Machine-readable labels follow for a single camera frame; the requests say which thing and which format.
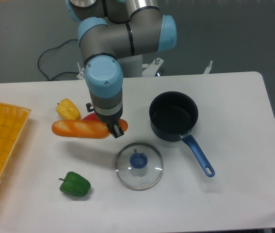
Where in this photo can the red bell pepper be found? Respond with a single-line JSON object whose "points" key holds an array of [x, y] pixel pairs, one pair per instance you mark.
{"points": [[91, 117]]}

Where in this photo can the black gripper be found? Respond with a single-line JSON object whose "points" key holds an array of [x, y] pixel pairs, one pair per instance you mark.
{"points": [[109, 116]]}

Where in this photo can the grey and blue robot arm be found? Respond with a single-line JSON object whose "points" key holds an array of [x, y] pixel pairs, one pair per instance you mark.
{"points": [[108, 31]]}

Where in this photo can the yellow bell pepper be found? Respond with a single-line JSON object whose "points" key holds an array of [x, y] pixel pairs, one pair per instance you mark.
{"points": [[67, 110]]}

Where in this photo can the long orange baguette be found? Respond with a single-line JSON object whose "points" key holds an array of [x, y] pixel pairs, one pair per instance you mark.
{"points": [[89, 129]]}

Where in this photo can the green bell pepper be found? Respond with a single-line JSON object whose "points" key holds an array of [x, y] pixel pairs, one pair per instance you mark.
{"points": [[75, 185]]}

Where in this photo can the dark pot with blue handle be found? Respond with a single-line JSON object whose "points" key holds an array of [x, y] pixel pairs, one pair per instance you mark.
{"points": [[172, 117]]}

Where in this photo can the glass lid with blue knob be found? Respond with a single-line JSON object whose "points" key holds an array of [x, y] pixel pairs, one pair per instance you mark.
{"points": [[139, 166]]}

